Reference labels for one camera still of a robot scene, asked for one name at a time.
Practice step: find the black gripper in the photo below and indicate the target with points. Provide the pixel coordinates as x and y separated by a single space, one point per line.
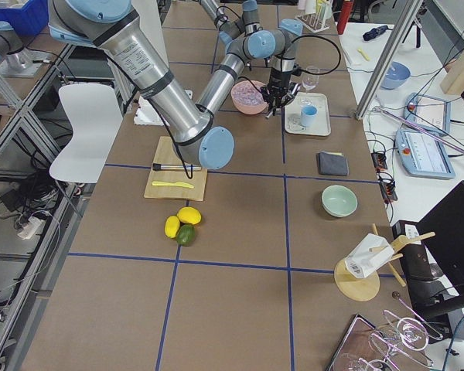
279 79

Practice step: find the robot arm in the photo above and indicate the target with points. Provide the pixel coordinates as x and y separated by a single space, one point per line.
114 27
244 41

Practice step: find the light blue plastic cup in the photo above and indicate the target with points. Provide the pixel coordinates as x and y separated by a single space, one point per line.
308 115

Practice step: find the clear ice cubes pile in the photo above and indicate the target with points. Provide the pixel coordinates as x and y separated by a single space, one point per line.
246 94

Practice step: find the white cup on stand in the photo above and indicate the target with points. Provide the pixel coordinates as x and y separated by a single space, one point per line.
369 255

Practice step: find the cream bear tray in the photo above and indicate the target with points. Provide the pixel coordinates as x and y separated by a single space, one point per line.
321 127

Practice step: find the pink bowl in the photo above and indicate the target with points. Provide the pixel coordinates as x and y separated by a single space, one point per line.
255 109

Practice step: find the clear wine glass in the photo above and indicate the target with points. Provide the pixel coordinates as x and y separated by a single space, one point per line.
310 80

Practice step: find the grey folded cloth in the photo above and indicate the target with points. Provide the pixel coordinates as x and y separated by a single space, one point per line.
332 164

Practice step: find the red bottle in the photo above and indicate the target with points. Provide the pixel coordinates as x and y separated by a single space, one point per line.
344 16

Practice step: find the green bowl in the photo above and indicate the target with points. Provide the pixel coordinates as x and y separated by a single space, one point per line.
339 201

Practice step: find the dark folded umbrella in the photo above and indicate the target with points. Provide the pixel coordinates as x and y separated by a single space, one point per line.
375 32

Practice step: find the blue bowl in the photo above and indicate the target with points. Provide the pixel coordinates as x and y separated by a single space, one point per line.
396 76

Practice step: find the wooden cutting board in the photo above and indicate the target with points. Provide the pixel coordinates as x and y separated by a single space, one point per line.
165 155

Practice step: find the steel muddler rod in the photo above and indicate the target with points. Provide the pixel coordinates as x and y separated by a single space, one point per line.
168 167

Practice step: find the yellow lemon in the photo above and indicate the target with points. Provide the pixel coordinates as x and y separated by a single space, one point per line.
172 226
189 215

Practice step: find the yellow plastic knife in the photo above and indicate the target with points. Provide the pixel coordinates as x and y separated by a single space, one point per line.
184 185

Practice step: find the near teach pendant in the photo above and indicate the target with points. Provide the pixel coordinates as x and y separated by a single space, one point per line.
423 156

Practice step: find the teach pendant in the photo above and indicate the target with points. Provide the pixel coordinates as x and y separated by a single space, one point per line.
431 113
423 156

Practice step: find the far teach pendant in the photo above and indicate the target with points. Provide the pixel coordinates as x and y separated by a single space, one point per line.
431 113

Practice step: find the green avocado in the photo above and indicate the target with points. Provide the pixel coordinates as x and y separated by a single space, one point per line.
186 235

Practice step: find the white chair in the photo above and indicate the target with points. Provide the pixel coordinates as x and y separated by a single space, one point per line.
95 117

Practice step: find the wooden mug tree stand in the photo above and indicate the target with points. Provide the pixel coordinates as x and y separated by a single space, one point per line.
367 288

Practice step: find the black monitor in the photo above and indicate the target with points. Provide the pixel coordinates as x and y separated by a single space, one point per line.
446 221

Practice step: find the dark tray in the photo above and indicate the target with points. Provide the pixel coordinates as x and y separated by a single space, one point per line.
354 351

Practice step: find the hanging wine glasses rack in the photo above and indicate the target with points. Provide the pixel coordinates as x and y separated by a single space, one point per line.
401 343

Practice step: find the white wire cup rack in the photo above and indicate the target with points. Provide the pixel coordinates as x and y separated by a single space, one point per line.
314 14

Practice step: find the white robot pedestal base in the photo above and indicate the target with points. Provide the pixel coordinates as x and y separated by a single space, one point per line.
146 114

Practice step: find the aluminium frame post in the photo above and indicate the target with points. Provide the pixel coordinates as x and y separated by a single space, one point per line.
403 24

